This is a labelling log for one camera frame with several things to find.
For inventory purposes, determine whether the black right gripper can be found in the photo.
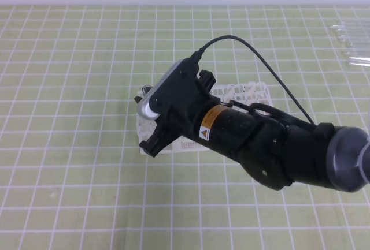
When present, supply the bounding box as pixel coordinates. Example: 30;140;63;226
138;56;295;191

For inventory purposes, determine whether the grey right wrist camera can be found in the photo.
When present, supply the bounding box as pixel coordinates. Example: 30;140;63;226
135;59;186;121

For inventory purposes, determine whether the black right camera cable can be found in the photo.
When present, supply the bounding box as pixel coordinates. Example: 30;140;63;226
190;35;316;125

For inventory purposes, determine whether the clear glass test tube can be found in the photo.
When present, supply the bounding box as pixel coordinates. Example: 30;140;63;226
134;84;152;104

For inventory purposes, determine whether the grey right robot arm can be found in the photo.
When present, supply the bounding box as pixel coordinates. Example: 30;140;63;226
135;58;369;192

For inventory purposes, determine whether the clear test tube bottom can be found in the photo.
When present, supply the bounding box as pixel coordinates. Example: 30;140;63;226
349;57;370;67

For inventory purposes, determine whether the green grid tablecloth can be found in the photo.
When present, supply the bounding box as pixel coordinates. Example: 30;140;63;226
1;5;369;249

